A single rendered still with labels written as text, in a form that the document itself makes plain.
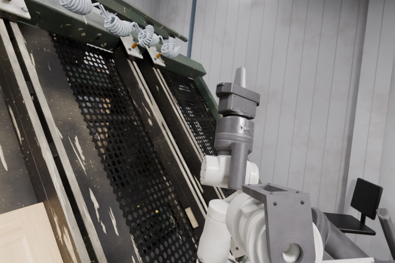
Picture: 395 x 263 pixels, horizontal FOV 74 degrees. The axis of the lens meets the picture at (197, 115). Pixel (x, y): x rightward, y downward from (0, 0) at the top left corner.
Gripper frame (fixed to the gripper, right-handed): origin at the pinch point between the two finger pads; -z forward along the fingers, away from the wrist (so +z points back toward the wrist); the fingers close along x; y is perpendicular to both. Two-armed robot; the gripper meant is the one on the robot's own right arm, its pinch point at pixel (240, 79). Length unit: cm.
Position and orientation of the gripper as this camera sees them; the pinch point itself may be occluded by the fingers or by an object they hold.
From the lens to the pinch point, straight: 65.8
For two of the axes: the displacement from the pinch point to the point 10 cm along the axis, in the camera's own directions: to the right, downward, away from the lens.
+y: -5.5, 1.4, 8.3
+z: -1.4, 9.6, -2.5
